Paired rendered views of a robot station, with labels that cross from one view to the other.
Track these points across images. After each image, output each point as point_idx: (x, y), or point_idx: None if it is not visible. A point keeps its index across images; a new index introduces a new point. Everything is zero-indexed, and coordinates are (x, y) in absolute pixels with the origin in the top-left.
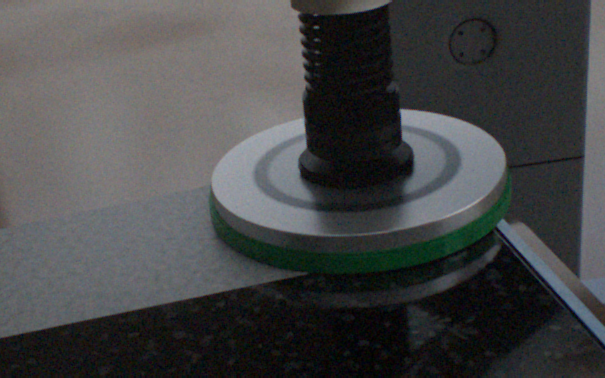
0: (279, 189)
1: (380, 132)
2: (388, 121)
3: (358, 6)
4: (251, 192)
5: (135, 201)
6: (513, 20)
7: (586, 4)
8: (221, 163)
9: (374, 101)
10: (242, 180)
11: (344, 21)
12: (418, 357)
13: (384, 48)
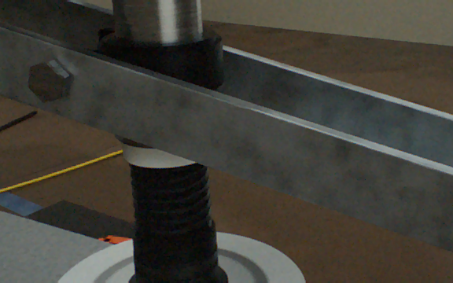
0: (109, 278)
1: (158, 270)
2: (171, 265)
3: (138, 161)
4: (97, 270)
5: (100, 240)
6: None
7: None
8: (132, 240)
9: (156, 243)
10: (112, 259)
11: (135, 169)
12: None
13: (171, 203)
